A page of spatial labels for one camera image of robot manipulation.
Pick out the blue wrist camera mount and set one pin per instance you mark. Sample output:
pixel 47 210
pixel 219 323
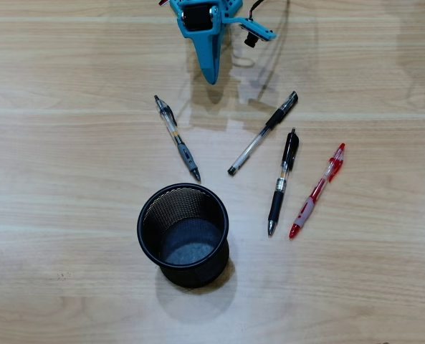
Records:
pixel 258 31

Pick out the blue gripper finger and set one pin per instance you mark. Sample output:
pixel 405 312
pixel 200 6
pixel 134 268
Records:
pixel 206 57

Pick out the black retractable pen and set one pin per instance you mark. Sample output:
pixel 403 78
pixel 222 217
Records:
pixel 285 168

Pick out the grey grip retractable pen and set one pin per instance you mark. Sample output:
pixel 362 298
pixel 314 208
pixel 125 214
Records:
pixel 178 139

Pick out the red retractable pen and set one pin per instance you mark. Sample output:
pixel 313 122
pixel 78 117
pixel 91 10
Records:
pixel 317 190

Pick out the black mesh pen holder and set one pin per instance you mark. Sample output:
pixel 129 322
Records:
pixel 198 276

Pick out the clear stick pen black cap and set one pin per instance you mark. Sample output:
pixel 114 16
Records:
pixel 260 134

